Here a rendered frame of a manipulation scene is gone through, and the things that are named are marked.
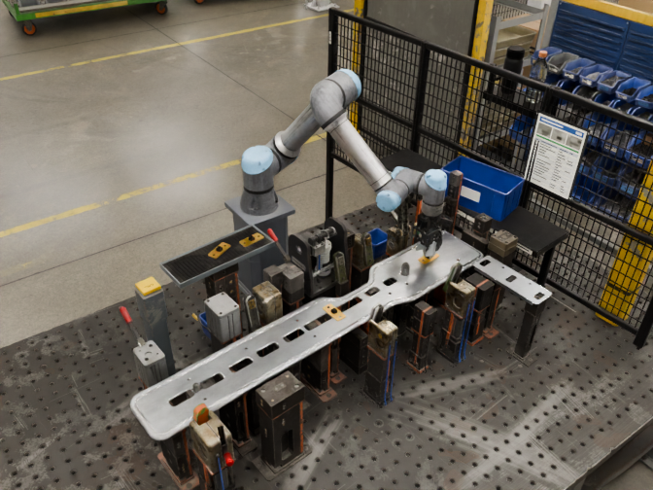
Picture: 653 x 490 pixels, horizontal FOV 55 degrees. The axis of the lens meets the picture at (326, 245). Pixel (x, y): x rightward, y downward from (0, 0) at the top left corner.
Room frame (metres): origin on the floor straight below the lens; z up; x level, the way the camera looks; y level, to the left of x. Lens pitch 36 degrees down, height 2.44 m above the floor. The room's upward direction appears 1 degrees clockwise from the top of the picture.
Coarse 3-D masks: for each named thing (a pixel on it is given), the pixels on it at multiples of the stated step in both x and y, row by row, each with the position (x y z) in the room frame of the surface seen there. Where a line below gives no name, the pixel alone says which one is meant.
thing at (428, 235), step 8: (424, 216) 1.85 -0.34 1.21; (440, 216) 1.85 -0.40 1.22; (424, 224) 1.84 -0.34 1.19; (432, 224) 1.85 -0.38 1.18; (416, 232) 1.87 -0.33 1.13; (424, 232) 1.82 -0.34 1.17; (432, 232) 1.82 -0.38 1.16; (440, 232) 1.86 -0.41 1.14; (424, 240) 1.82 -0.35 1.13; (432, 240) 1.84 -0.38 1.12
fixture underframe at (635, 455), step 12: (648, 432) 1.71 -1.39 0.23; (636, 444) 1.64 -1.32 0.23; (648, 444) 1.64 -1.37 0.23; (612, 456) 1.58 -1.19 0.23; (624, 456) 1.58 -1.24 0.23; (636, 456) 1.59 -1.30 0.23; (648, 456) 1.74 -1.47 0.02; (600, 468) 1.52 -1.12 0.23; (612, 468) 1.53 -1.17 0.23; (624, 468) 1.54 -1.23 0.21; (588, 480) 1.47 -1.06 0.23; (600, 480) 1.47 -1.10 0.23
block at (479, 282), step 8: (472, 280) 1.79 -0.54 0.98; (480, 280) 1.79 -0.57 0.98; (488, 280) 1.79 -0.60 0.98; (480, 288) 1.74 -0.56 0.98; (488, 288) 1.74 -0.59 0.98; (480, 296) 1.73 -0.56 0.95; (488, 296) 1.75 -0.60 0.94; (472, 304) 1.75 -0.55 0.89; (480, 304) 1.73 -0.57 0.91; (488, 304) 1.76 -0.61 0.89; (480, 312) 1.75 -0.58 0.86; (472, 320) 1.75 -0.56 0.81; (480, 320) 1.76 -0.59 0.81; (472, 328) 1.74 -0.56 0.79; (480, 328) 1.76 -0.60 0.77; (472, 336) 1.73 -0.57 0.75; (480, 336) 1.77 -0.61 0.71; (472, 344) 1.73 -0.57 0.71
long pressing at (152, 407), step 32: (416, 256) 1.90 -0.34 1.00; (448, 256) 1.90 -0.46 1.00; (480, 256) 1.91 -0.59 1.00; (384, 288) 1.71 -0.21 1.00; (416, 288) 1.71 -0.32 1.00; (288, 320) 1.53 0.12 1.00; (352, 320) 1.54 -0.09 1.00; (224, 352) 1.38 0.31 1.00; (256, 352) 1.39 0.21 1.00; (288, 352) 1.39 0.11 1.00; (160, 384) 1.25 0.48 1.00; (192, 384) 1.25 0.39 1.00; (224, 384) 1.25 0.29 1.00; (256, 384) 1.26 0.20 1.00; (160, 416) 1.13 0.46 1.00; (192, 416) 1.13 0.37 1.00
